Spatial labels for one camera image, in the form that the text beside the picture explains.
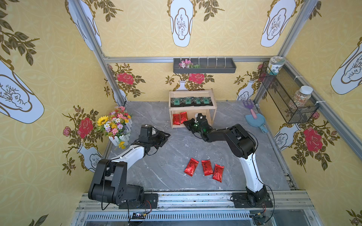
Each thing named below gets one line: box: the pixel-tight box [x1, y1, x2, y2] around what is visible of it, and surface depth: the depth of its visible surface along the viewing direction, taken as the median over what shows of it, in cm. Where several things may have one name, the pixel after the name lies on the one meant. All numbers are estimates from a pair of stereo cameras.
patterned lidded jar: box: [266, 56, 286, 76], surface depth 87 cm
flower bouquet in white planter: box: [96, 106, 133, 150], surface depth 90 cm
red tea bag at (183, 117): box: [179, 111, 189, 124], surface depth 105 cm
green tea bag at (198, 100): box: [192, 96, 205, 106], surface depth 94 cm
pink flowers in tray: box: [178, 58, 201, 69], surface depth 89 cm
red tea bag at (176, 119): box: [172, 113, 181, 126], surface depth 107 cm
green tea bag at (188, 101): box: [182, 96, 195, 107], surface depth 94 cm
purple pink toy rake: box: [243, 99, 258, 120], surface depth 120 cm
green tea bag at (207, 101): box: [203, 96, 214, 106], surface depth 94 cm
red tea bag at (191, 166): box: [183, 157, 199, 177], surface depth 87 cm
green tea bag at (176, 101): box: [170, 97, 184, 107], surface depth 94 cm
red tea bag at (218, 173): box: [212, 163, 225, 183], surface depth 83 cm
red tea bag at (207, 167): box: [201, 159, 214, 177], surface depth 85 cm
